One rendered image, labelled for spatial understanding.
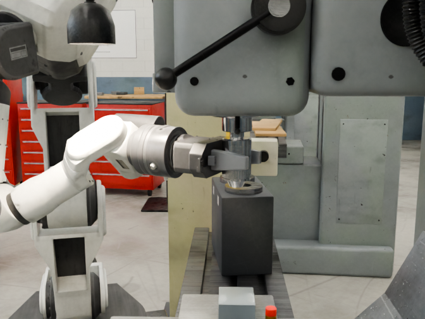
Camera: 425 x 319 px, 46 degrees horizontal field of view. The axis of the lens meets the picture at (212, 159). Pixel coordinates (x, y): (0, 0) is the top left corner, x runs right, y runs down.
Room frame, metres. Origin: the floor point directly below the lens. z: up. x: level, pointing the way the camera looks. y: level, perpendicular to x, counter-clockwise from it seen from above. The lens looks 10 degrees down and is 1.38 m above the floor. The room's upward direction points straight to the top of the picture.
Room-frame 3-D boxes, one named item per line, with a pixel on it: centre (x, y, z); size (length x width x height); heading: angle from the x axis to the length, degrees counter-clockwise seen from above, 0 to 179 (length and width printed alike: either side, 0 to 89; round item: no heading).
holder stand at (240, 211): (1.21, -0.07, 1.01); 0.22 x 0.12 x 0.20; 6
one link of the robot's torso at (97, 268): (1.50, 0.44, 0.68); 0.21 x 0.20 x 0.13; 14
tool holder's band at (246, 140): (0.79, -0.04, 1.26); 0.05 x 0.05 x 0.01
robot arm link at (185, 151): (0.83, 0.04, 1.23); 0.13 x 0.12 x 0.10; 153
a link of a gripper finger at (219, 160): (0.77, -0.02, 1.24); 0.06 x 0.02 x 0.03; 63
